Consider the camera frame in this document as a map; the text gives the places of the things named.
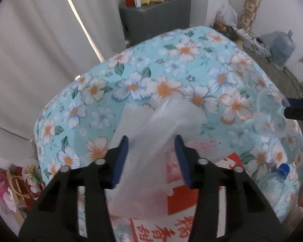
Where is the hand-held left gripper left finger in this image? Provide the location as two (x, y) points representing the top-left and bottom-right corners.
(19, 135), (129, 242)

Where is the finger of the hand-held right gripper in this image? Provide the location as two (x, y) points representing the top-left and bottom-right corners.
(281, 97), (303, 108)
(283, 106), (303, 125)

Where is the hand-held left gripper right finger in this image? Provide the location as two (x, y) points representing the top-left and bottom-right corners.
(174, 134), (281, 242)

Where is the clear plastic cup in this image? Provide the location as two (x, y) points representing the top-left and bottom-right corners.
(254, 87), (288, 138)

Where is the white tissue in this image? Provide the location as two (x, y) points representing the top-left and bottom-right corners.
(108, 98), (207, 220)

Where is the red white paper bag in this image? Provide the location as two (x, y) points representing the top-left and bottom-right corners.
(130, 139), (248, 242)

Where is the clear plastic bottle blue cap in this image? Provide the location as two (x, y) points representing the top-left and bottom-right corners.
(255, 163), (301, 207)

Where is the blue water jug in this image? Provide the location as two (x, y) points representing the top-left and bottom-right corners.
(270, 29), (296, 67)

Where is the white printed sheet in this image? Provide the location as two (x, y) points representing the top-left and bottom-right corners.
(236, 28), (270, 56)

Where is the blue floral tablecloth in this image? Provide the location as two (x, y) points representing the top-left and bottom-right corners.
(34, 26), (303, 242)

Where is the dark brown box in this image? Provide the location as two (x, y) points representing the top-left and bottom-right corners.
(213, 21), (239, 40)

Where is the patterned paper roll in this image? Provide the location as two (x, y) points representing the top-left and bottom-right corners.
(237, 0), (265, 32)

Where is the pile of gift bags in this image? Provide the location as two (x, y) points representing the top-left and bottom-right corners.
(0, 164), (45, 220)

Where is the white printed plastic bag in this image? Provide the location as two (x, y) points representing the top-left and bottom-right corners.
(215, 2), (239, 27)

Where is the grey cabinet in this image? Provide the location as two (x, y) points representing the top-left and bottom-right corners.
(118, 0), (192, 47)

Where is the white curtain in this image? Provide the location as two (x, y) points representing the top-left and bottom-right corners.
(0, 0), (185, 162)

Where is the black power cable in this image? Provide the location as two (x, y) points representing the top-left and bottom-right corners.
(283, 66), (303, 92)

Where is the tangle of cables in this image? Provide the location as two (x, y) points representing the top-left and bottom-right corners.
(252, 37), (276, 64)

